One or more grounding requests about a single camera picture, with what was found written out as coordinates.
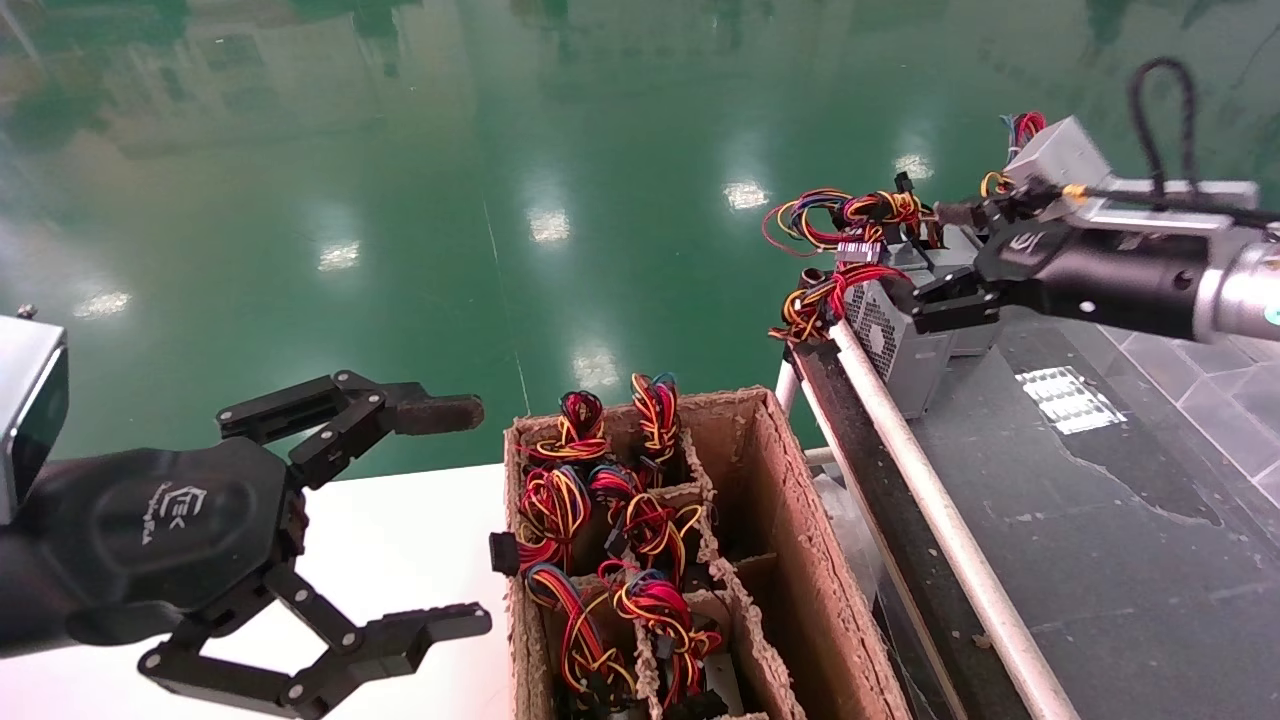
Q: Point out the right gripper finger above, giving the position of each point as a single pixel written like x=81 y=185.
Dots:
x=965 y=214
x=950 y=305

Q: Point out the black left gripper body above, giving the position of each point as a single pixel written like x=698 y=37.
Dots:
x=160 y=520

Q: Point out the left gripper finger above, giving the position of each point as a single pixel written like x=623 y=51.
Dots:
x=430 y=628
x=430 y=413

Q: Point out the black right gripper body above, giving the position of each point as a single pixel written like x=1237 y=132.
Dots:
x=1100 y=270

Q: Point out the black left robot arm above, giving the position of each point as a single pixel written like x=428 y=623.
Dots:
x=25 y=600

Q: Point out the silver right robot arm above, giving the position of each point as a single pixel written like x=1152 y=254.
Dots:
x=1245 y=290

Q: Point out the clear plastic film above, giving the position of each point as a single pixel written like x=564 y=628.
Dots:
x=845 y=530

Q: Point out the black conveyor belt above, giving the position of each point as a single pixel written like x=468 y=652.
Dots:
x=1100 y=560

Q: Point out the brown cardboard divider box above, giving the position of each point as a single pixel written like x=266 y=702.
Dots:
x=800 y=560

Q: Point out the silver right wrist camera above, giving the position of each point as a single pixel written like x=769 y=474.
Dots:
x=1060 y=155

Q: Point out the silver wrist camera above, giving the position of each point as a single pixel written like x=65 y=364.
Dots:
x=30 y=400
x=1060 y=155

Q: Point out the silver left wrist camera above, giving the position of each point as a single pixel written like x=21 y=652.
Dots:
x=30 y=400

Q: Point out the white conveyor frame tube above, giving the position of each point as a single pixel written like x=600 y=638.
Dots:
x=788 y=385

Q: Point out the white conveyor side rail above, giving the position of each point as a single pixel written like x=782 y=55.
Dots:
x=950 y=540

